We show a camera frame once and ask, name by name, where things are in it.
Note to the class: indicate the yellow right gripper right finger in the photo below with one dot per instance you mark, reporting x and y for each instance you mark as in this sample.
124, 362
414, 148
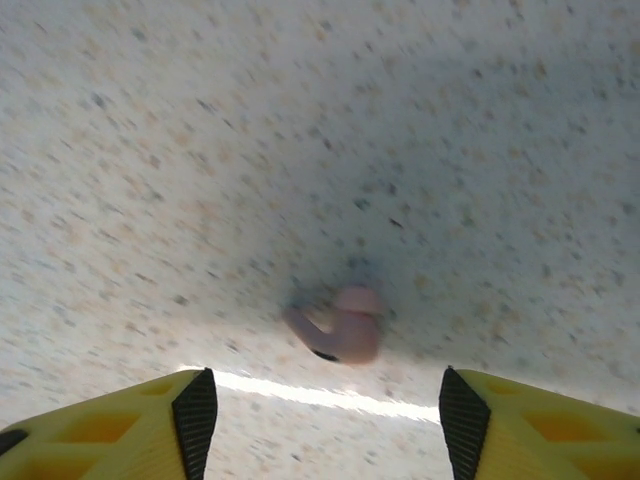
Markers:
540, 440

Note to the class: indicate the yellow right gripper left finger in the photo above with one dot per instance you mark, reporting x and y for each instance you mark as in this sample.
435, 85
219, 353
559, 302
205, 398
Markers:
100, 440

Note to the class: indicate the pink earbud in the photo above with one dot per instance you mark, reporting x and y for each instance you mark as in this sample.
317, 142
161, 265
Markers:
350, 330

